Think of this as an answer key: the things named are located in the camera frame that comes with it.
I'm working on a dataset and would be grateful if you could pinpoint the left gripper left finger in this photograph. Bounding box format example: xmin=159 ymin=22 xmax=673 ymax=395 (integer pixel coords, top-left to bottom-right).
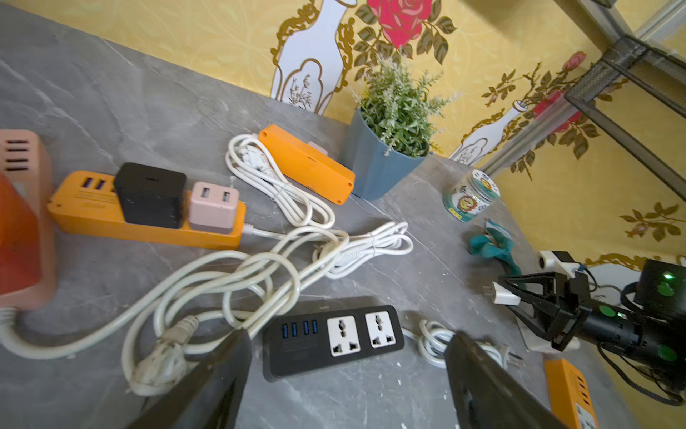
xmin=130 ymin=329 xmax=252 ymax=429

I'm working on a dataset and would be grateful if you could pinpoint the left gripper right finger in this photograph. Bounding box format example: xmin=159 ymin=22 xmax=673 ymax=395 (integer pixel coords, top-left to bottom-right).
xmin=445 ymin=332 xmax=565 ymax=428

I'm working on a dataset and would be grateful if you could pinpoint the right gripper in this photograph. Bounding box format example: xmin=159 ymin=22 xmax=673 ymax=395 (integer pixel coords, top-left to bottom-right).
xmin=498 ymin=273 xmax=638 ymax=351

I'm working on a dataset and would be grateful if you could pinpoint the small white USB charger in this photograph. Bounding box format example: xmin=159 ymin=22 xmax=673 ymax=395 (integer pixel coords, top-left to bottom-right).
xmin=482 ymin=282 xmax=521 ymax=307

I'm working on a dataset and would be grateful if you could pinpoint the black power strip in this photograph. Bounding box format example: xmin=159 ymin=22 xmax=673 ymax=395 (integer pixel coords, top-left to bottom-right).
xmin=263 ymin=305 xmax=406 ymax=382

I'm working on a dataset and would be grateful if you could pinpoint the pink power strip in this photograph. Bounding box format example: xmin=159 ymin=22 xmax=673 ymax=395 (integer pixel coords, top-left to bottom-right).
xmin=1 ymin=130 xmax=56 ymax=310

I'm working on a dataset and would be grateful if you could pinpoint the red cube adapter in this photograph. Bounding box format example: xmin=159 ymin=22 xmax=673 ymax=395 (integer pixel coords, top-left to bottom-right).
xmin=1 ymin=173 xmax=41 ymax=294

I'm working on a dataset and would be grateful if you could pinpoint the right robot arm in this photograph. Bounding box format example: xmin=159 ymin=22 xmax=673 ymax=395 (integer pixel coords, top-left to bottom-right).
xmin=499 ymin=267 xmax=685 ymax=407

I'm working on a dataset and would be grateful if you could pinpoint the green work glove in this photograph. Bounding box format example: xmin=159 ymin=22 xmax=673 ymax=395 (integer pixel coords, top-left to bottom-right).
xmin=469 ymin=219 xmax=522 ymax=275

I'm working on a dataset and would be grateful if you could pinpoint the round printed tin jar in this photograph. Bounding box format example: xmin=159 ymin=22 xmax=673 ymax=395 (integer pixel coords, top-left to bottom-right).
xmin=443 ymin=169 xmax=500 ymax=223

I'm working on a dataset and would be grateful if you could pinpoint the pink USB charger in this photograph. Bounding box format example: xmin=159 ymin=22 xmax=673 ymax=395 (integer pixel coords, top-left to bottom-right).
xmin=189 ymin=182 xmax=239 ymax=234

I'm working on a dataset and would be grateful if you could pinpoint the black charger block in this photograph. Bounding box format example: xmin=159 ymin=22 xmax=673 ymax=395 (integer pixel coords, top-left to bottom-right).
xmin=114 ymin=162 xmax=187 ymax=229

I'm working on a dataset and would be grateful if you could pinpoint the orange power strip with adapters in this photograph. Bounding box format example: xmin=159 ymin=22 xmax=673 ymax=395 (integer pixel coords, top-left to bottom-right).
xmin=48 ymin=171 xmax=247 ymax=250

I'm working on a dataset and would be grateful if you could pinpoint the potted green plant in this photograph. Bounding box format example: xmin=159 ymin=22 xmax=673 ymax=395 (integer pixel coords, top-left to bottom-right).
xmin=339 ymin=58 xmax=452 ymax=200

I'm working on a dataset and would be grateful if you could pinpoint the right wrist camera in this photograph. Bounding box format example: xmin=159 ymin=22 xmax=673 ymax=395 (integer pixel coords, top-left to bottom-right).
xmin=537 ymin=250 xmax=583 ymax=278

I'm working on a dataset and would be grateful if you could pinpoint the white bundled cable black strip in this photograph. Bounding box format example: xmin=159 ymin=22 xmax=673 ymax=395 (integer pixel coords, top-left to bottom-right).
xmin=402 ymin=319 xmax=523 ymax=369

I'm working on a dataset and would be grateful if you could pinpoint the white coiled cable centre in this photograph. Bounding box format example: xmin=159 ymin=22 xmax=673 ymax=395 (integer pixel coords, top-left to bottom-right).
xmin=0 ymin=221 xmax=414 ymax=398

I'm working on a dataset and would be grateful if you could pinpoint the white cable rear strip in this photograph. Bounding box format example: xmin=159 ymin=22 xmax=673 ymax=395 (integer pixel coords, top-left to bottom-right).
xmin=224 ymin=133 xmax=337 ymax=231

